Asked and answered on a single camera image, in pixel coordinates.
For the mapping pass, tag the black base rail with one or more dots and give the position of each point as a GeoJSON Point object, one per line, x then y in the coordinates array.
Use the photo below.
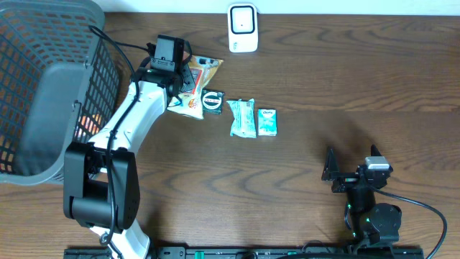
{"type": "Point", "coordinates": [266, 253]}

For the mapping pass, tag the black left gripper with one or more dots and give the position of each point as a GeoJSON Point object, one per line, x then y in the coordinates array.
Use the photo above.
{"type": "Point", "coordinates": [190, 83]}

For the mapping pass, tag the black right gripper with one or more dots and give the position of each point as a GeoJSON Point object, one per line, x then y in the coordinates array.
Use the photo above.
{"type": "Point", "coordinates": [331, 173]}

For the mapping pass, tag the dark green round-logo box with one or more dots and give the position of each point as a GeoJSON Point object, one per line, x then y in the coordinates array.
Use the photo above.
{"type": "Point", "coordinates": [212, 101]}

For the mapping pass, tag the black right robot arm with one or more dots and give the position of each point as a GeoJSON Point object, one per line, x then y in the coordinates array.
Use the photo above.
{"type": "Point", "coordinates": [372, 224]}

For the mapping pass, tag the yellow wet wipes pack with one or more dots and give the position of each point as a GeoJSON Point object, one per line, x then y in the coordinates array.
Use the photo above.
{"type": "Point", "coordinates": [198, 73]}

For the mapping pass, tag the teal snack wrapper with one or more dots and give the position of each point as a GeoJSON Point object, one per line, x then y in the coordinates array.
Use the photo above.
{"type": "Point", "coordinates": [244, 122]}

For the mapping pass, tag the small teal tissue pack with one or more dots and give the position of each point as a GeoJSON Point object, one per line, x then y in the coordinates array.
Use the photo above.
{"type": "Point", "coordinates": [267, 122]}

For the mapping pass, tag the white barcode scanner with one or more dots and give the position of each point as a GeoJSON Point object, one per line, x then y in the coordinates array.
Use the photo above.
{"type": "Point", "coordinates": [242, 28]}

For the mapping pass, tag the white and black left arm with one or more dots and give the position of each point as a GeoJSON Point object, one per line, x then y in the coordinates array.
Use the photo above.
{"type": "Point", "coordinates": [101, 185]}

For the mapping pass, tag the dark grey plastic basket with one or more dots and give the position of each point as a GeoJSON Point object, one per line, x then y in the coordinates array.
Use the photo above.
{"type": "Point", "coordinates": [58, 85]}

